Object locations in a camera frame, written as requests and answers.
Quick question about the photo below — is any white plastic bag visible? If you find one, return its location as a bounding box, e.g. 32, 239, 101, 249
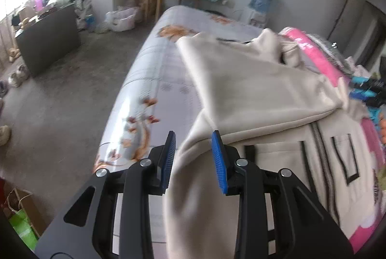
105, 6, 141, 32

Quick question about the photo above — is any bed with floral checked sheet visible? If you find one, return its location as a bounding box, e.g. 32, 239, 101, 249
92, 5, 272, 259

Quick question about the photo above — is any pink floral blanket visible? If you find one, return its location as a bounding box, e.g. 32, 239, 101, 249
279, 26, 386, 250

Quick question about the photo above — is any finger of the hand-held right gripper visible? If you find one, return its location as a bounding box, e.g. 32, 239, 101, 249
350, 89, 386, 107
359, 78, 386, 89

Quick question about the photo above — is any brown paper bag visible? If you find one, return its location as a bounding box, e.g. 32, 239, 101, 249
3, 188, 49, 235

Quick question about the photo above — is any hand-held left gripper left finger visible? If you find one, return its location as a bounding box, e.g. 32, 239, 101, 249
34, 131, 176, 259

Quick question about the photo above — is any green bag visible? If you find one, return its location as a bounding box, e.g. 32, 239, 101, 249
7, 208, 40, 250

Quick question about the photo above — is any white water dispenser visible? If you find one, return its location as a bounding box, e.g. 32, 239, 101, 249
243, 7, 269, 28

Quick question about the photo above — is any black cabinet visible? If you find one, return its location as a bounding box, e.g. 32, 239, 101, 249
15, 4, 82, 77

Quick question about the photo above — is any grey floral pillow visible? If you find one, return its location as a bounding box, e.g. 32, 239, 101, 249
308, 34, 341, 54

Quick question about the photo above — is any clutter pile on cabinet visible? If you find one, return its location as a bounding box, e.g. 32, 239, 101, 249
12, 0, 74, 27

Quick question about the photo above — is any beige zip hooded jacket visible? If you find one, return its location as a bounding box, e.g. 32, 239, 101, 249
164, 28, 380, 259

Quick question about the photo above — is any blue cartoon quilt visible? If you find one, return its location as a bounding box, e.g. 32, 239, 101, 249
369, 106, 386, 127

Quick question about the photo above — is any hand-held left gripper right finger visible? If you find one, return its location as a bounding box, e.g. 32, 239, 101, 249
211, 131, 353, 259

